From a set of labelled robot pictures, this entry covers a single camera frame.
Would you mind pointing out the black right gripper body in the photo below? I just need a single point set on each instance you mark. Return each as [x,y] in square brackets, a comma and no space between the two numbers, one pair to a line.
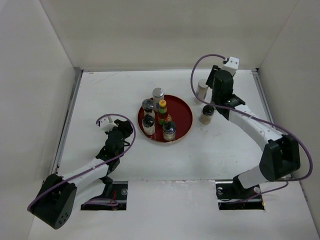
[210,82]

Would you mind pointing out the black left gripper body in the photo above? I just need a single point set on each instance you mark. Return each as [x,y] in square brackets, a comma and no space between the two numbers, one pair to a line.
[125,131]

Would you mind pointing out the tall grinder clear cap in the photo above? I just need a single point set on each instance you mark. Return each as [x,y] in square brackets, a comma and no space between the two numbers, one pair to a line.
[148,107]

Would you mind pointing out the sauce bottle yellow cap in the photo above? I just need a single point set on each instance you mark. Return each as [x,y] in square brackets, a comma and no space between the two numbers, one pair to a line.
[163,115]

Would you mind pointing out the wide jar black handle lid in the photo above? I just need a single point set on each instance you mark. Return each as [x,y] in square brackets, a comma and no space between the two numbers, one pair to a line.
[169,131]

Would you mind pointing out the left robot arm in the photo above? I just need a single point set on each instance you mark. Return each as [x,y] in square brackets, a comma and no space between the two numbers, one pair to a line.
[55,200]

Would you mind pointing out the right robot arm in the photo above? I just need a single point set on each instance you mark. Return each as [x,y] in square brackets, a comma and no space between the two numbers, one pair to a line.
[280,152]

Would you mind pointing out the black lid jar right side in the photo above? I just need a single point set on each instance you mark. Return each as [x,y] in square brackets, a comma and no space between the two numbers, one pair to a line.
[207,114]

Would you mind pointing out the red round tray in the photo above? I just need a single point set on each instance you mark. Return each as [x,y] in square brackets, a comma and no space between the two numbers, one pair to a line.
[180,114]

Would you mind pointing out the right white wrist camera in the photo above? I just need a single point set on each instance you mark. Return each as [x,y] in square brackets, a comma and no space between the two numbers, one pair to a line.
[231,65]

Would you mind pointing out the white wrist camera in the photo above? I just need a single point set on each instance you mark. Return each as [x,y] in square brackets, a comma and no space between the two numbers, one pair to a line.
[231,65]
[105,123]

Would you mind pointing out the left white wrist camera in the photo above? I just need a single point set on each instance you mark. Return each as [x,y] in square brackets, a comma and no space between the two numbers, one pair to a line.
[105,123]

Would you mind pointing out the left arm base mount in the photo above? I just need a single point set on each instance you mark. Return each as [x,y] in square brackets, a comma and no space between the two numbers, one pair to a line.
[113,197]

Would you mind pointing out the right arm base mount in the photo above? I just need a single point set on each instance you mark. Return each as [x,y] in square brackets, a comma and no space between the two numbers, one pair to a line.
[229,199]

